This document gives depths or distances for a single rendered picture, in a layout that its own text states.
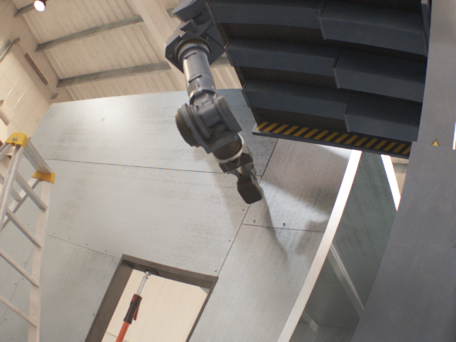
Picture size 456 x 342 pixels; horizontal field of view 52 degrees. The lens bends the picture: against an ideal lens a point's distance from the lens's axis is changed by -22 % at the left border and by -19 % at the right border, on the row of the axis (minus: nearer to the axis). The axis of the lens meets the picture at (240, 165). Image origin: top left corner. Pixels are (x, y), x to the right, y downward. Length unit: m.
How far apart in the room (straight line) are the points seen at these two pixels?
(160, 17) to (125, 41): 1.84
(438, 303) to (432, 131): 0.46
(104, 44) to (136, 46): 0.93
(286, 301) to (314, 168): 0.66
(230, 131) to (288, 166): 0.46
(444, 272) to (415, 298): 0.07
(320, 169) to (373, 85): 0.79
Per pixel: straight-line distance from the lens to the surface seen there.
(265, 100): 2.18
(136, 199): 2.92
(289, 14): 1.79
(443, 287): 0.93
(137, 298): 2.59
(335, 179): 2.45
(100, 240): 2.91
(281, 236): 2.38
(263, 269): 2.32
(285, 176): 2.56
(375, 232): 3.70
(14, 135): 2.80
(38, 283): 2.54
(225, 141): 2.21
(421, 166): 1.07
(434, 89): 1.31
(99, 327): 2.69
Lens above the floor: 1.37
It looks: 30 degrees up
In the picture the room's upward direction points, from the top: 25 degrees clockwise
